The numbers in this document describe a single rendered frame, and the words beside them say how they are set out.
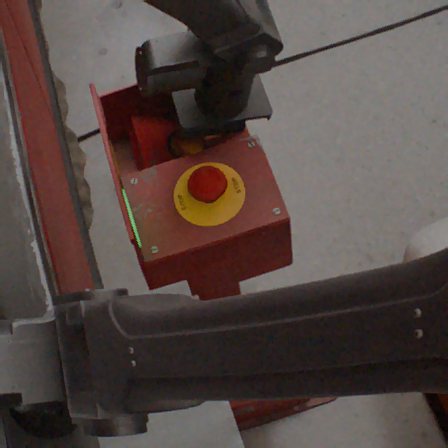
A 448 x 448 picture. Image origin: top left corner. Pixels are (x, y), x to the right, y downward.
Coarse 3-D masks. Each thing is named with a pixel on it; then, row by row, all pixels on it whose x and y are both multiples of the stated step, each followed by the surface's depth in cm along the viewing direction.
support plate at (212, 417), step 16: (160, 288) 87; (176, 288) 86; (224, 400) 82; (160, 416) 82; (176, 416) 82; (192, 416) 81; (208, 416) 81; (224, 416) 81; (160, 432) 81; (176, 432) 81; (192, 432) 81; (208, 432) 81; (224, 432) 81
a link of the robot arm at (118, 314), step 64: (64, 320) 58; (128, 320) 52; (192, 320) 46; (256, 320) 42; (320, 320) 38; (384, 320) 35; (128, 384) 52; (192, 384) 47; (256, 384) 42; (320, 384) 39; (384, 384) 36
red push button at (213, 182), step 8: (200, 168) 113; (208, 168) 113; (216, 168) 113; (192, 176) 112; (200, 176) 112; (208, 176) 112; (216, 176) 112; (224, 176) 112; (192, 184) 112; (200, 184) 112; (208, 184) 112; (216, 184) 112; (224, 184) 112; (192, 192) 112; (200, 192) 111; (208, 192) 111; (216, 192) 111; (224, 192) 112; (200, 200) 112; (208, 200) 112
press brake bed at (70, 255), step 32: (0, 0) 137; (32, 0) 222; (0, 32) 124; (32, 32) 178; (32, 64) 159; (32, 96) 144; (32, 128) 132; (32, 160) 121; (64, 160) 203; (32, 192) 113; (64, 192) 158; (64, 224) 142; (64, 256) 129; (64, 288) 117; (96, 288) 191
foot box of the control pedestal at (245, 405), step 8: (232, 400) 172; (240, 400) 172; (248, 400) 172; (256, 400) 172; (264, 400) 173; (272, 400) 175; (280, 400) 176; (288, 400) 178; (296, 400) 180; (304, 400) 181; (312, 400) 182; (320, 400) 182; (328, 400) 182; (232, 408) 172; (240, 408) 173; (248, 408) 174; (256, 408) 176; (264, 408) 178; (272, 408) 179; (280, 408) 181; (288, 408) 182; (296, 408) 181; (304, 408) 182; (240, 416) 178; (248, 416) 179; (256, 416) 181; (264, 416) 182; (272, 416) 181; (280, 416) 182; (240, 424) 181; (248, 424) 181; (256, 424) 181
